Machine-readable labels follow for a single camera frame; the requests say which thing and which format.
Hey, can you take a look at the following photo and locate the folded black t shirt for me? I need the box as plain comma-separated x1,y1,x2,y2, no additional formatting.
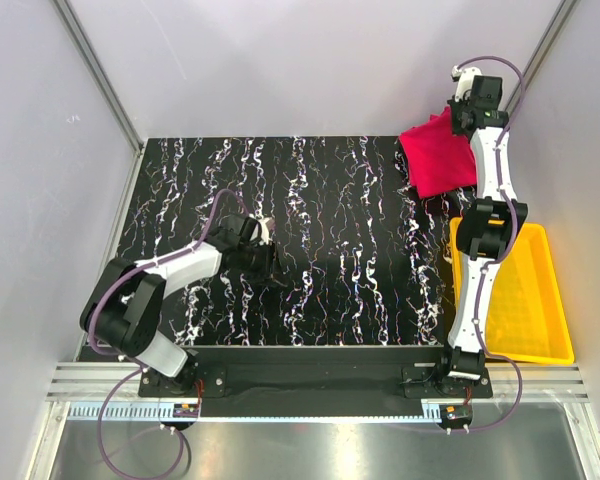
402,150,477,199

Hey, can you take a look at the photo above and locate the right aluminium frame post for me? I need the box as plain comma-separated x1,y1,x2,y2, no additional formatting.
483,0,581,151

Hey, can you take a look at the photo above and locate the left aluminium frame post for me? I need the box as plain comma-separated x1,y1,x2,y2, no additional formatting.
50,0,144,154

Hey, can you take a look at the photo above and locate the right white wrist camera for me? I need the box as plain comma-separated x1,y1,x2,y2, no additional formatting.
451,66,482,102

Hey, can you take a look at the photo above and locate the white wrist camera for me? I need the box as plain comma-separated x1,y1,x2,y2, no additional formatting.
451,66,482,102
251,217,275,246

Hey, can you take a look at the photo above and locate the connector block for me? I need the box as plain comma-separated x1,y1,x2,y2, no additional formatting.
173,399,201,418
442,404,473,424

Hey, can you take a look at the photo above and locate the yellow plastic bin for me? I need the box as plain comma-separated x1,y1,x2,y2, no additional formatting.
448,217,576,366

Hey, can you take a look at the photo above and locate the left connector block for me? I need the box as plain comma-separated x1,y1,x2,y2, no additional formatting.
173,399,201,418

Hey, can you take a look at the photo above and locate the right connector block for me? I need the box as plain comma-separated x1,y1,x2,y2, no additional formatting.
442,404,473,424

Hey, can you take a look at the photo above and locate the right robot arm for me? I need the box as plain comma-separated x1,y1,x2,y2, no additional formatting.
435,67,528,397

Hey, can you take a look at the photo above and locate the pink t shirt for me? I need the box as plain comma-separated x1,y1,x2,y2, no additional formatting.
399,106,477,199

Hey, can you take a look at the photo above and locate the slotted cable duct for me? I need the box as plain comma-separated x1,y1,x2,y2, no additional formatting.
68,395,441,423

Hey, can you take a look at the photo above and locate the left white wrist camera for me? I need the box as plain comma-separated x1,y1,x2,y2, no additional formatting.
251,217,275,246

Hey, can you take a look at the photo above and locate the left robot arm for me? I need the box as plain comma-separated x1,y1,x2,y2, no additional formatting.
80,215,279,396

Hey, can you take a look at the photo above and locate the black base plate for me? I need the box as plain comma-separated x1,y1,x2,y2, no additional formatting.
127,346,493,403

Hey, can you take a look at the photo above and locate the aluminium frame post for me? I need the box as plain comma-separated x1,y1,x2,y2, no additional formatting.
50,0,144,154
483,0,581,151

